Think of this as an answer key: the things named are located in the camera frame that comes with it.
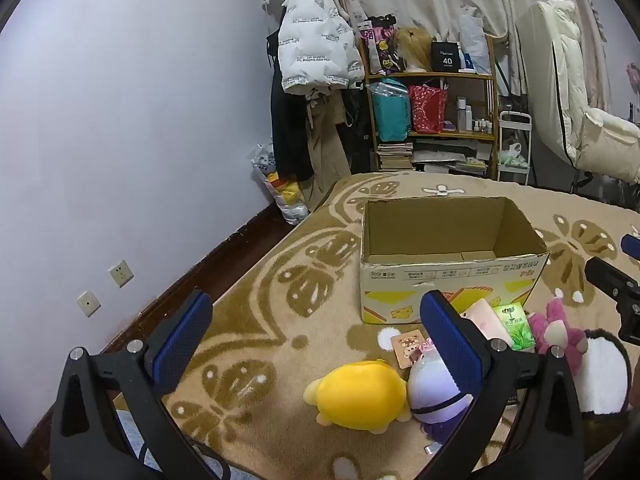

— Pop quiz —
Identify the beige hanging coat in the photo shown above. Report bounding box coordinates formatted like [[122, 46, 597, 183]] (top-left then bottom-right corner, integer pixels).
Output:
[[305, 87, 353, 206]]

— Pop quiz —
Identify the stack of books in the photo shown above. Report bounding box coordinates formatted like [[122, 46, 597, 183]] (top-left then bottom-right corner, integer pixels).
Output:
[[376, 142, 415, 171]]

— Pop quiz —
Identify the white wall socket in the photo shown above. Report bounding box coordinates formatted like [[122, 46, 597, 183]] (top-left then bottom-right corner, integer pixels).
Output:
[[76, 291, 102, 318], [109, 260, 134, 288]]

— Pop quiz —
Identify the group of white cosmetic bottles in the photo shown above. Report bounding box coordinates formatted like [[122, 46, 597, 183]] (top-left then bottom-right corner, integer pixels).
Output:
[[456, 97, 493, 133]]

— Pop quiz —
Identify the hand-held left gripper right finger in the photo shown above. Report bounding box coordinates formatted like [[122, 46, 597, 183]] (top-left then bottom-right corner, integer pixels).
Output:
[[419, 289, 586, 480]]

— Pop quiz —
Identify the clear bag of toys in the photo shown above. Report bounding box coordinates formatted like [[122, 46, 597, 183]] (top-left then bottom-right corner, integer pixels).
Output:
[[251, 142, 311, 225]]

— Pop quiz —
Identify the green white plastic bag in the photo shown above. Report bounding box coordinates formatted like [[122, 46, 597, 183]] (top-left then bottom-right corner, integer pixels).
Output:
[[500, 142, 528, 167]]

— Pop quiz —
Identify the pink soft pouch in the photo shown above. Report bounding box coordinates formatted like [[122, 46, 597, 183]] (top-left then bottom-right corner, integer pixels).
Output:
[[460, 298, 515, 350]]

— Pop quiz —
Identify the wooden shelf rack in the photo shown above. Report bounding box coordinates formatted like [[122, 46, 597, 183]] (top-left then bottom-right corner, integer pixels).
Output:
[[364, 35, 500, 178]]

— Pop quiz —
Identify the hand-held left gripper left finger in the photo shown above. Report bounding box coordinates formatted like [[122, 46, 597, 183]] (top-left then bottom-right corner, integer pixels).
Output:
[[50, 289, 236, 480]]

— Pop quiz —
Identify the black hanging coat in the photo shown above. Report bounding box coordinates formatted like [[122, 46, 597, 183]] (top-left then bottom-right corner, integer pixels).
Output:
[[267, 30, 316, 183]]

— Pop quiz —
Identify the pile of papers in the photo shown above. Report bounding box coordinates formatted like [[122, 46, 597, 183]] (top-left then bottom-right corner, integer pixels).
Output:
[[412, 140, 493, 177]]

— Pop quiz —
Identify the cream quilted mattress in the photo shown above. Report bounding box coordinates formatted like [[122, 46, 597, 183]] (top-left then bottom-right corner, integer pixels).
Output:
[[515, 0, 608, 168]]

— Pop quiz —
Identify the small bear print card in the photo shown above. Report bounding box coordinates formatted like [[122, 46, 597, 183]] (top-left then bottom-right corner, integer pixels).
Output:
[[391, 329, 431, 368]]

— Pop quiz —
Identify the white trolley cart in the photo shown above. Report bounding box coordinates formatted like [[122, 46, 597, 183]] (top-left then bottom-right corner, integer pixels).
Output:
[[496, 111, 533, 187]]

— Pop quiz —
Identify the red patterned bag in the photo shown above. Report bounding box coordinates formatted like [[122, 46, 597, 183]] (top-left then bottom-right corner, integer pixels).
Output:
[[409, 85, 448, 135]]

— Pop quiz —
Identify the cardboard box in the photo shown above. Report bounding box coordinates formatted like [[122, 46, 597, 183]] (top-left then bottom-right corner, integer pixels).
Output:
[[359, 197, 550, 325]]

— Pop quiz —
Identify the yellow plush toy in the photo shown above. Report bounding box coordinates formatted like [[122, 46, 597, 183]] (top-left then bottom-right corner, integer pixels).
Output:
[[304, 358, 412, 433]]

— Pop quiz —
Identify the large panda plush toy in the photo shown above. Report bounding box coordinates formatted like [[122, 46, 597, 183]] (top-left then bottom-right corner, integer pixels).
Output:
[[570, 328, 633, 415]]

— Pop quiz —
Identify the black hanging garment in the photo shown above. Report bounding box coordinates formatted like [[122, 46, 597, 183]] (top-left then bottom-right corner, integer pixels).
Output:
[[345, 85, 375, 175]]

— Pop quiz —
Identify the cream puffy cushion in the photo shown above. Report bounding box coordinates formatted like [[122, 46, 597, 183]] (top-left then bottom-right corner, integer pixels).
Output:
[[570, 107, 640, 185]]

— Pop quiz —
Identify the pale plush toy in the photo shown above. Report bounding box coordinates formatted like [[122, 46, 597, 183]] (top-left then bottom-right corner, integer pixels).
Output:
[[406, 342, 476, 443]]

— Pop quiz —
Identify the pink bear plush toy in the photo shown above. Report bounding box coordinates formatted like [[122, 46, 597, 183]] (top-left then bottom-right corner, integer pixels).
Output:
[[527, 297, 590, 376]]

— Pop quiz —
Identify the green tissue packet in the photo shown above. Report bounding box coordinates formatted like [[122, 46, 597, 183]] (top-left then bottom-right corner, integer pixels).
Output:
[[492, 304, 536, 352]]

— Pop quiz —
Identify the black gift box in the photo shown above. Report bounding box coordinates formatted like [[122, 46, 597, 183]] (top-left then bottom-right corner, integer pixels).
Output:
[[431, 41, 462, 73]]

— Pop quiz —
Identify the purple printed packet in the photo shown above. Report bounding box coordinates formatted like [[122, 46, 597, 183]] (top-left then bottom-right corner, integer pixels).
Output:
[[361, 15, 401, 75]]

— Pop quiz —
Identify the blond wig on head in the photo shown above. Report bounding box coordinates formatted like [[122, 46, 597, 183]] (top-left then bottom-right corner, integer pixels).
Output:
[[396, 27, 435, 73]]

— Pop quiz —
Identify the white puffer jacket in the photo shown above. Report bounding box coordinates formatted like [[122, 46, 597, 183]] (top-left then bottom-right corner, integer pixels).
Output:
[[277, 0, 366, 95]]

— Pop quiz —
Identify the teal bag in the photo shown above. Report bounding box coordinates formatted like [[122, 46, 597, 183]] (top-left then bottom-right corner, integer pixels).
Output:
[[370, 80, 413, 142]]

